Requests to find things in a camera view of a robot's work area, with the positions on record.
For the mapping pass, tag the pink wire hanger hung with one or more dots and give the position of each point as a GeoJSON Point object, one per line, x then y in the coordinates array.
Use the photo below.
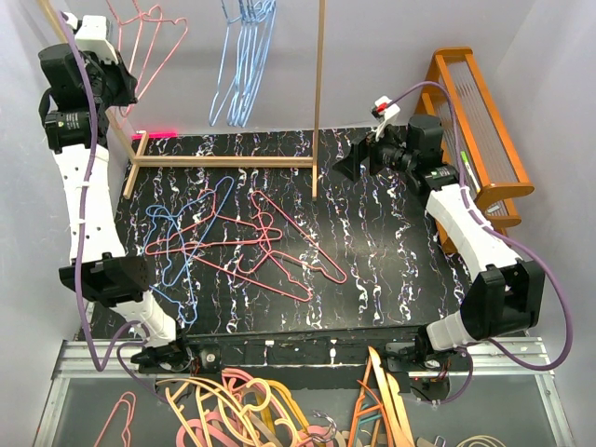
{"type": "Point", "coordinates": [137, 30]}

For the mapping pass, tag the blue hanger hung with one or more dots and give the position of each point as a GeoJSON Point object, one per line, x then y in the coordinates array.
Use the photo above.
{"type": "Point", "coordinates": [223, 88]}
{"type": "Point", "coordinates": [263, 46]}
{"type": "Point", "coordinates": [261, 11]}

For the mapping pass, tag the tangled pink wire hangers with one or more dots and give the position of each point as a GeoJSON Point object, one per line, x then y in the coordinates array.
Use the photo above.
{"type": "Point", "coordinates": [267, 235]}

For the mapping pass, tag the wooden clothes rack frame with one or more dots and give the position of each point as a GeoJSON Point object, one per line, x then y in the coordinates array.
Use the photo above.
{"type": "Point", "coordinates": [138, 159]}

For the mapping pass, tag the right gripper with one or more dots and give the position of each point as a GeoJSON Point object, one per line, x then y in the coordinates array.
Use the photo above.
{"type": "Point", "coordinates": [350, 165]}

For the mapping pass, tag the wooden hangers pile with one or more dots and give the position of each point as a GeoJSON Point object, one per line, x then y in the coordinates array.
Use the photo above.
{"type": "Point", "coordinates": [380, 405]}

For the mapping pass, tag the orange wooden shelf rack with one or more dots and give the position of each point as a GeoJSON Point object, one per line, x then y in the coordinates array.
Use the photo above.
{"type": "Point", "coordinates": [472, 123]}

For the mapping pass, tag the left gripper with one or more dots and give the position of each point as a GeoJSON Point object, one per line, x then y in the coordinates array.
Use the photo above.
{"type": "Point", "coordinates": [126, 80]}

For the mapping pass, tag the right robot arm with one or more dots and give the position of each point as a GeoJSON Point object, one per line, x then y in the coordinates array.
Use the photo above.
{"type": "Point", "coordinates": [506, 291]}

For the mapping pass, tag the tangled blue wire hangers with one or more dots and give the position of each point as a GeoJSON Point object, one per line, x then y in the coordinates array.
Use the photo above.
{"type": "Point", "coordinates": [178, 236]}

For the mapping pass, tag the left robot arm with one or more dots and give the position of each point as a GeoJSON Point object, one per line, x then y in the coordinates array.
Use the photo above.
{"type": "Point", "coordinates": [87, 77]}

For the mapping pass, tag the pink plastic marker strip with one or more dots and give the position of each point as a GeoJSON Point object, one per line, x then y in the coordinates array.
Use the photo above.
{"type": "Point", "coordinates": [154, 135]}

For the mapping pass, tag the light blue wire hanger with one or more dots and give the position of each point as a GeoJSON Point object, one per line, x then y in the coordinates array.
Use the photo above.
{"type": "Point", "coordinates": [241, 82]}

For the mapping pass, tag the green white pen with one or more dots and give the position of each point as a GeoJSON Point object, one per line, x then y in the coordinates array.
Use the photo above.
{"type": "Point", "coordinates": [470, 171]}

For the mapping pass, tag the pile of plastic hangers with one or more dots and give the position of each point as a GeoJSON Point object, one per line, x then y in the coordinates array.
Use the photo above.
{"type": "Point", "coordinates": [243, 410]}

